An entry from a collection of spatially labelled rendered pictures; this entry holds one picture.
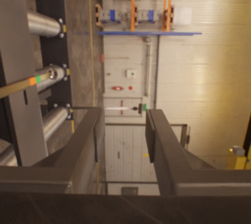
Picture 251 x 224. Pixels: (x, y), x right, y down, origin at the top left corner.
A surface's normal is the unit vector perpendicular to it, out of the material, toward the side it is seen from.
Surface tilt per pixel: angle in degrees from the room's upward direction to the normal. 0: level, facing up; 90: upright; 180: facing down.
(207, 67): 90
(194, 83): 90
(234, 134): 90
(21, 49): 0
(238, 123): 90
